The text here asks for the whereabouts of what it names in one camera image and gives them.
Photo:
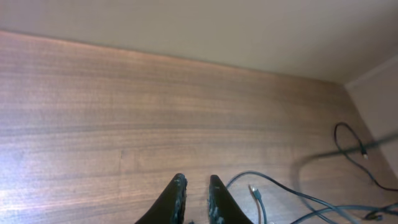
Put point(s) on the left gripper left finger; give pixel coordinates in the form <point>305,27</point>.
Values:
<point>169,208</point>

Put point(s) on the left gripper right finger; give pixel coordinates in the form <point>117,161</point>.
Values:
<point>222,208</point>

